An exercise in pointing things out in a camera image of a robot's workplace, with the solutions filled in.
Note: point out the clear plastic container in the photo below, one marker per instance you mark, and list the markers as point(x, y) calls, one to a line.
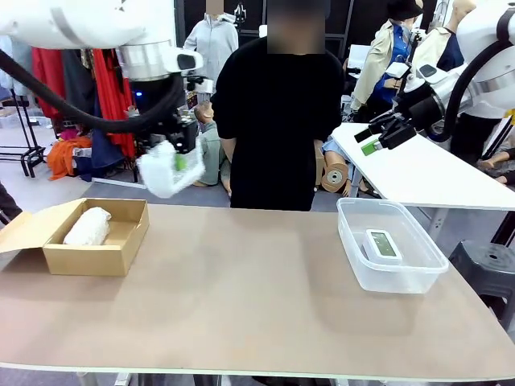
point(402, 277)

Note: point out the bubble-wrapped clock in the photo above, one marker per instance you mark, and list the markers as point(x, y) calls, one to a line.
point(88, 229)
point(161, 177)

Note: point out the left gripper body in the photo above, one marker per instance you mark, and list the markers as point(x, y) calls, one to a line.
point(184, 134)

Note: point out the black clothes rack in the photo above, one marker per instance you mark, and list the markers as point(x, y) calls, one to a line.
point(32, 150)

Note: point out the black plastic stool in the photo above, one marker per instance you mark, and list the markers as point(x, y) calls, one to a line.
point(483, 269)

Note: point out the brown cardboard spool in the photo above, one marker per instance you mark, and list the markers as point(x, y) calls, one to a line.
point(334, 177)

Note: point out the person in black dress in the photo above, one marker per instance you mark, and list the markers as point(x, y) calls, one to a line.
point(277, 120)

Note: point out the red hanging garment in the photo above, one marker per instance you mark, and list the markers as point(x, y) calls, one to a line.
point(50, 80)
point(108, 88)

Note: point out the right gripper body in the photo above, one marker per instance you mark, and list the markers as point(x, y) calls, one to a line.
point(422, 112)

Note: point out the person in grey hoodie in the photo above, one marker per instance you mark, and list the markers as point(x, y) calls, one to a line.
point(213, 40)

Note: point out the white digital clock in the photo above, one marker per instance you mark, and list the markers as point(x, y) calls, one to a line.
point(382, 243)

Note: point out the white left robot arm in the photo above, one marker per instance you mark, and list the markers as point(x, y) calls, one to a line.
point(80, 20)

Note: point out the brown cardboard box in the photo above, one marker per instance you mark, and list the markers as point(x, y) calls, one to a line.
point(88, 261)

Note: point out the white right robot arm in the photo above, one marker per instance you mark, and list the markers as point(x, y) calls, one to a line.
point(479, 24)

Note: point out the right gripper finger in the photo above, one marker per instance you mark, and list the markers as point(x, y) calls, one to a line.
point(371, 148)
point(366, 134)

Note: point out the white background table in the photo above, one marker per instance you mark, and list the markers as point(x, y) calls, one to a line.
point(422, 177)

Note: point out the mannequin in tan jacket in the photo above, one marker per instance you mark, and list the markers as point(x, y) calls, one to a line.
point(434, 48)

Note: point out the mannequin in beige coat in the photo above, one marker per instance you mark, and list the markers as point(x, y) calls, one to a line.
point(378, 52)

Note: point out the orange cloth pile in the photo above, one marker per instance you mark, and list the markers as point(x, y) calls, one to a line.
point(64, 158)

